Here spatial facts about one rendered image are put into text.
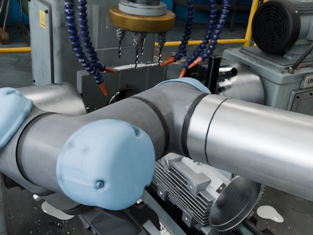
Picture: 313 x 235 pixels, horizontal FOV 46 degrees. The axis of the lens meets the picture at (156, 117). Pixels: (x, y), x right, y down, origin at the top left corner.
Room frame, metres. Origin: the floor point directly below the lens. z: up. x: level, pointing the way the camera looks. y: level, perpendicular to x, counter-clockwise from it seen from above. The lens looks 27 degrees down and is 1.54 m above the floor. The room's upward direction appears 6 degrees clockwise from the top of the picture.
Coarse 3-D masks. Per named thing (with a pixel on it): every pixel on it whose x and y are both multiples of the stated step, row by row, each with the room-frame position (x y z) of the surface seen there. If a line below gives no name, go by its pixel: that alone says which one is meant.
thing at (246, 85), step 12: (228, 60) 1.23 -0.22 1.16; (192, 72) 1.15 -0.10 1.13; (204, 72) 1.10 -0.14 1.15; (228, 72) 1.11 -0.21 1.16; (240, 72) 1.13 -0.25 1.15; (252, 72) 1.16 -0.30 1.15; (228, 84) 1.06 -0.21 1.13; (240, 84) 1.09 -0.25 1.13; (252, 84) 1.11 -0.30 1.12; (228, 96) 1.04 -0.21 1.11; (240, 96) 1.06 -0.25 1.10; (252, 96) 1.09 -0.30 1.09; (264, 96) 1.14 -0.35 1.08
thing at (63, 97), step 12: (48, 84) 0.85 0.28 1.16; (60, 84) 0.86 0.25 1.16; (36, 96) 0.78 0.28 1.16; (48, 96) 0.79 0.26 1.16; (60, 96) 0.80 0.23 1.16; (72, 96) 0.81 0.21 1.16; (48, 108) 0.76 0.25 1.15; (60, 108) 0.77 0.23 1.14; (72, 108) 0.78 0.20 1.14; (84, 108) 0.79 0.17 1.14; (12, 180) 0.67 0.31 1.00
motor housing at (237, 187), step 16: (160, 160) 0.74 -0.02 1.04; (192, 160) 0.71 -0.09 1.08; (160, 176) 0.73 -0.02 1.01; (176, 176) 0.69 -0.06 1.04; (208, 176) 0.66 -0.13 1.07; (224, 176) 0.65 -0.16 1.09; (240, 176) 0.75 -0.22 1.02; (176, 192) 0.68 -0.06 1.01; (208, 192) 0.63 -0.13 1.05; (224, 192) 0.75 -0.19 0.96; (240, 192) 0.73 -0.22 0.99; (256, 192) 0.70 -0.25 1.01; (192, 208) 0.63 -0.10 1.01; (208, 208) 0.61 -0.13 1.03; (224, 208) 0.71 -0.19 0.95; (240, 208) 0.70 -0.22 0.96; (208, 224) 0.61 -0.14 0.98; (224, 224) 0.66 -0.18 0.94; (240, 224) 0.68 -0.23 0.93
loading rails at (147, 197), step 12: (144, 192) 0.82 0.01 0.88; (156, 192) 0.77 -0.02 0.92; (156, 204) 0.77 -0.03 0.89; (168, 204) 0.73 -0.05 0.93; (168, 216) 0.72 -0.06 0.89; (180, 216) 0.69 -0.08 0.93; (180, 228) 0.68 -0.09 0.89; (192, 228) 0.65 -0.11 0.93; (240, 228) 0.68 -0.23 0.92; (252, 228) 0.67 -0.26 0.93
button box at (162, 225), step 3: (141, 198) 0.56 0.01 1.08; (138, 201) 0.54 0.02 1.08; (144, 201) 0.57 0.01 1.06; (159, 219) 0.50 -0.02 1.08; (162, 222) 0.50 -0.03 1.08; (162, 225) 0.48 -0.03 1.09; (165, 225) 0.51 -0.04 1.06; (162, 228) 0.48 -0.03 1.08; (165, 228) 0.47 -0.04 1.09; (168, 228) 0.51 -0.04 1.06; (162, 231) 0.47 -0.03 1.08; (165, 231) 0.47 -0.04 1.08; (168, 231) 0.47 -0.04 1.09; (162, 234) 0.47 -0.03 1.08; (165, 234) 0.46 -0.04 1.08; (168, 234) 0.46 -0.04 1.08; (171, 234) 0.46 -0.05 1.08
